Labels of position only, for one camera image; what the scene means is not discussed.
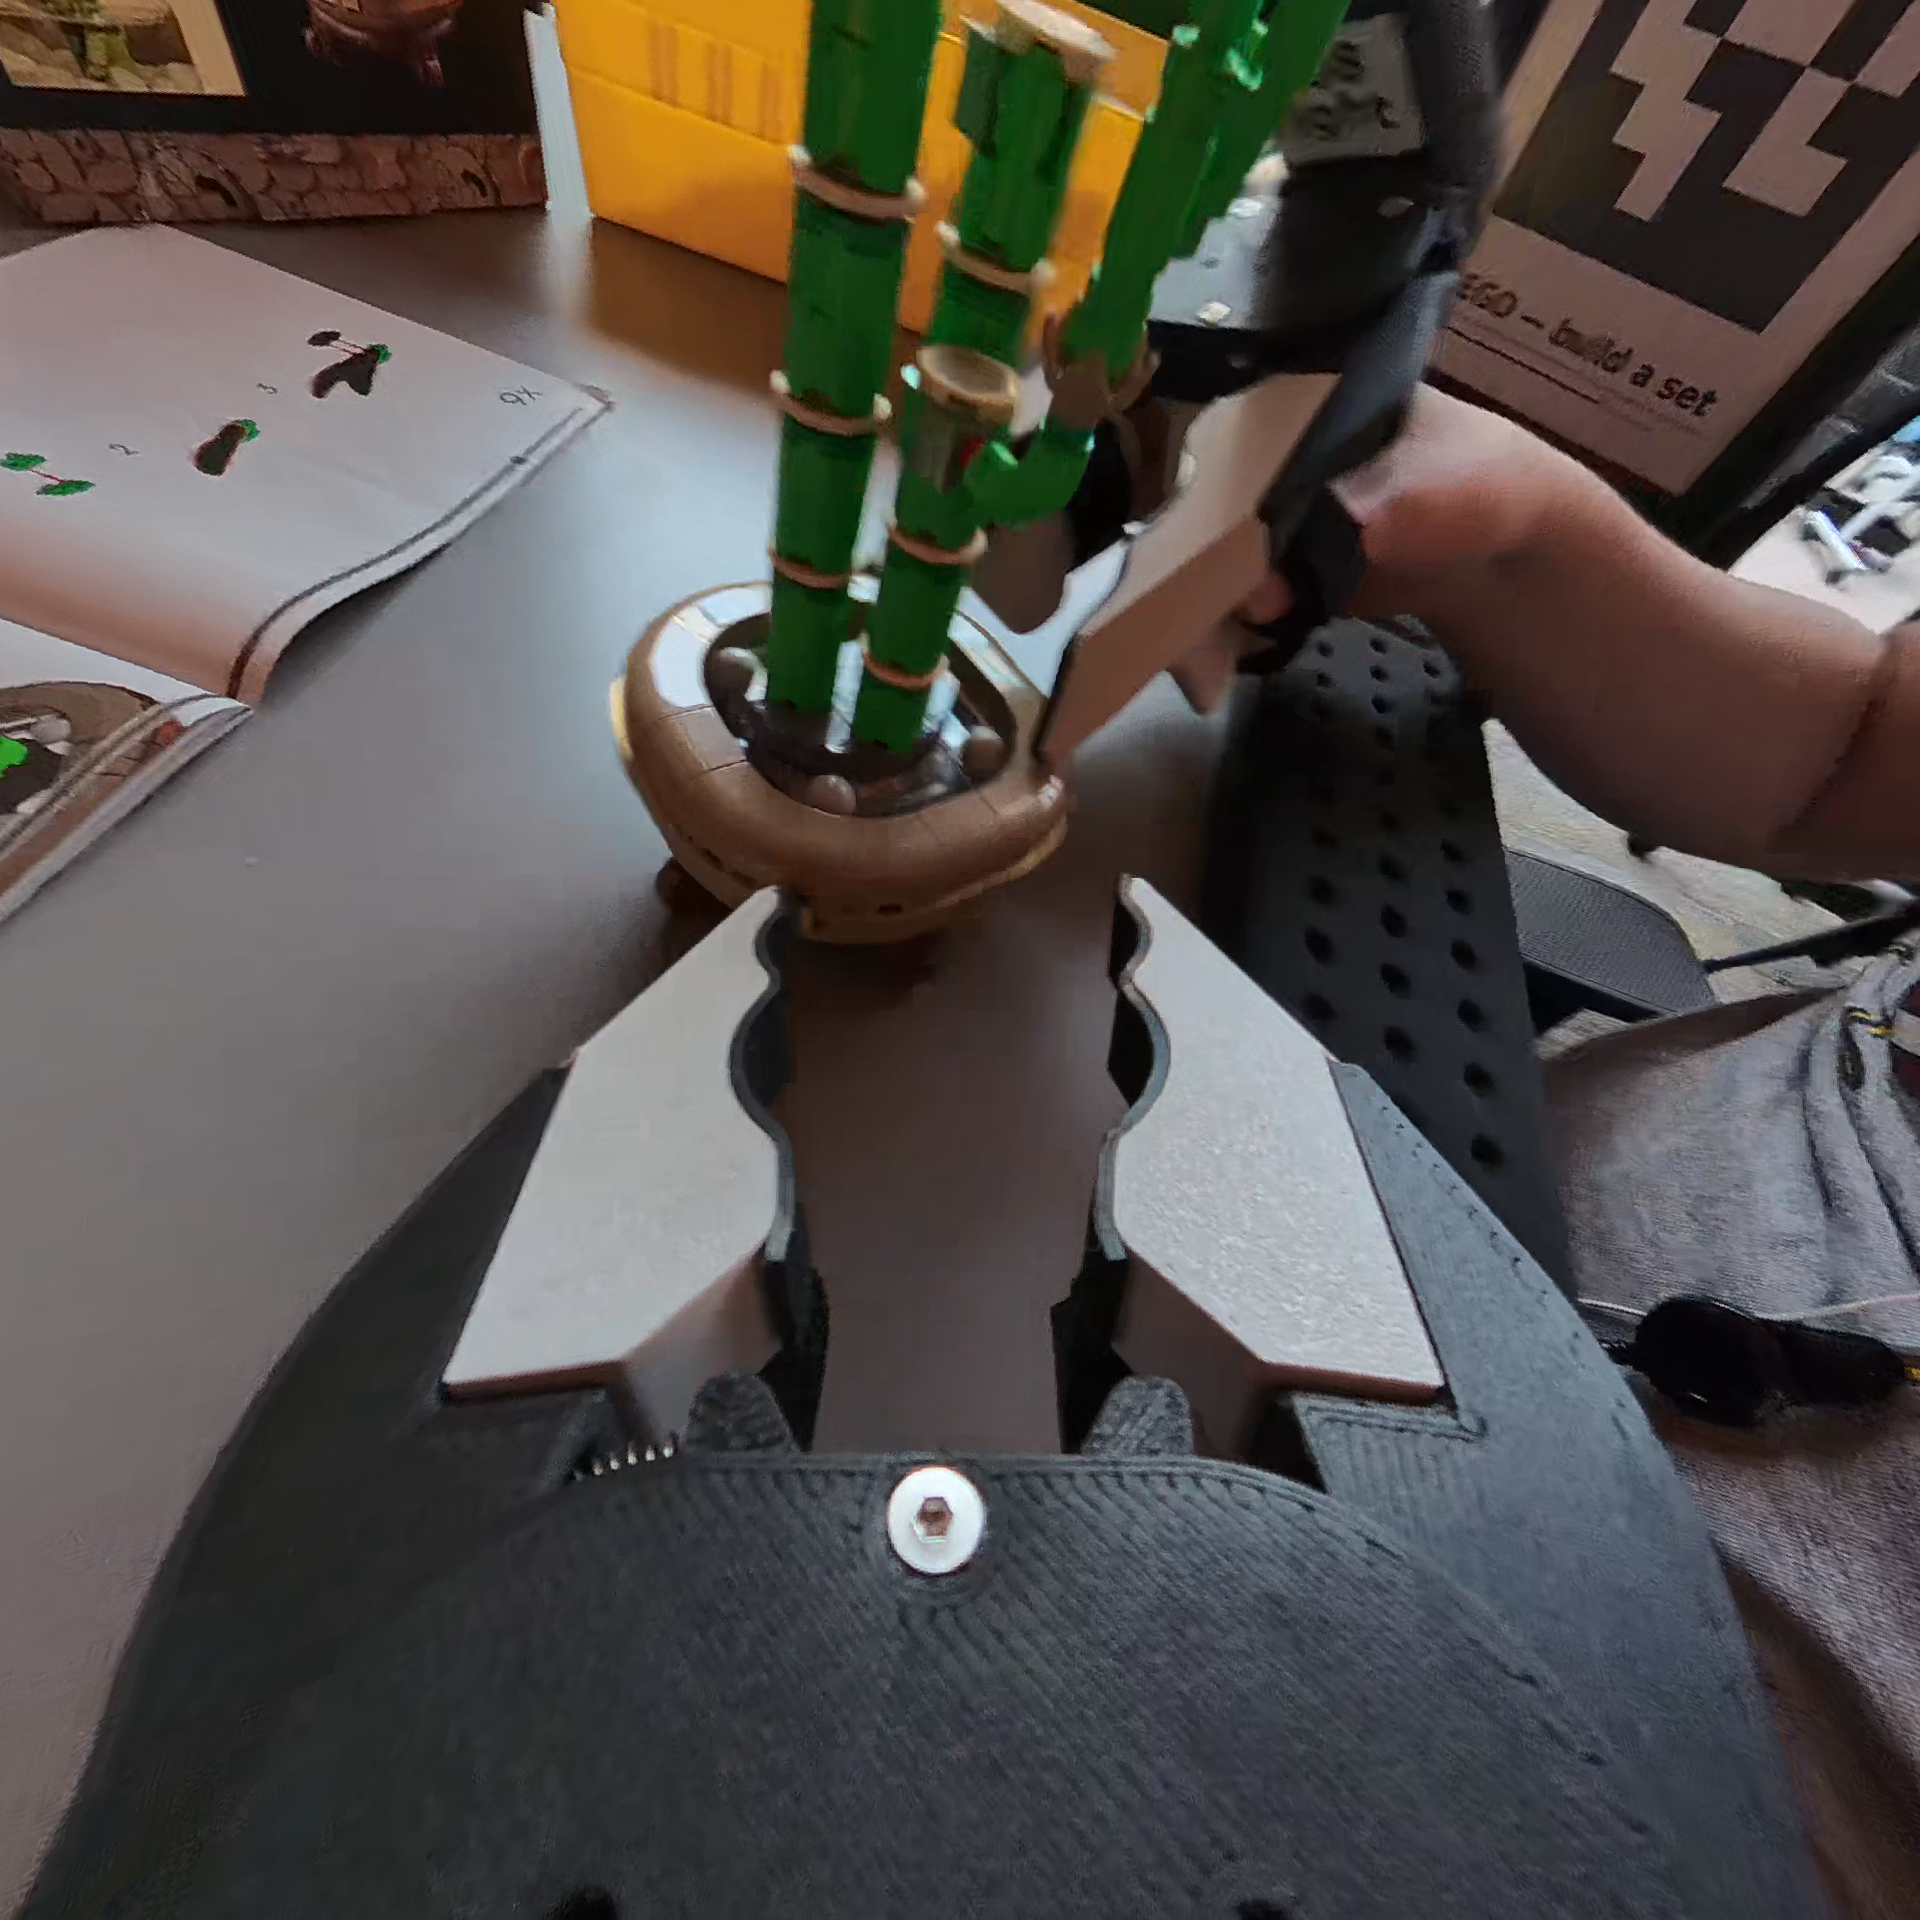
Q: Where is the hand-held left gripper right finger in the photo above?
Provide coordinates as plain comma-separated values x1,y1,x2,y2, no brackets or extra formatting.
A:
1053,875,1454,1461

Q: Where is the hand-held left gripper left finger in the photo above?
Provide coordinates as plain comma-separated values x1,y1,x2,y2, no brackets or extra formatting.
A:
444,887,826,1445

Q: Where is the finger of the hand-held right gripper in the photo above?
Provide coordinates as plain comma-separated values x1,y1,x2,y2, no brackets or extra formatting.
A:
1038,535,1177,772
1124,372,1348,713

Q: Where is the green lego bamboo branch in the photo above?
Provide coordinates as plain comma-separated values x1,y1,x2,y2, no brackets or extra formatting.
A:
961,0,1322,532

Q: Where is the lego bamboo plant model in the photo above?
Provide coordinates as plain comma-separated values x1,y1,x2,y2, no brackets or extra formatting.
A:
612,0,1120,947

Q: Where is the person's right forearm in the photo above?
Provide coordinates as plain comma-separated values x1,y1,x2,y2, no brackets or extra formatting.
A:
1440,480,1920,891

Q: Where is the lego instruction booklet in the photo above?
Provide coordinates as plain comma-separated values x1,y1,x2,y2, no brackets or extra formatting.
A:
0,224,614,920

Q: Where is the black lego set box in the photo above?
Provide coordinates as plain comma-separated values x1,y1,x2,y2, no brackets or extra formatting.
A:
0,0,553,228

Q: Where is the person's right hand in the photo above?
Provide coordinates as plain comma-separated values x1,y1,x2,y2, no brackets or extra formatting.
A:
1242,393,1610,632

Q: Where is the black perforated pad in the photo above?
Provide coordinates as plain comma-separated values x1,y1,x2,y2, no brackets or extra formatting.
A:
1200,616,1577,1311

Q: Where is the black framed tag sign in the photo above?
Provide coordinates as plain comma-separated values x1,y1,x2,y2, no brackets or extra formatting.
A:
1425,0,1920,501

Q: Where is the grey hooded jacket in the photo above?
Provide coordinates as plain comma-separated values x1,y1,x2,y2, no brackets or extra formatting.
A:
1541,944,1920,1920

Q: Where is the yellow plastic bin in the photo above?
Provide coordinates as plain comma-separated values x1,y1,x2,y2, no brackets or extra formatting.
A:
553,0,1177,292

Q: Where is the black cord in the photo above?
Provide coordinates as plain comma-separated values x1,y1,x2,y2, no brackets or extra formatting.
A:
1589,1295,1920,1431

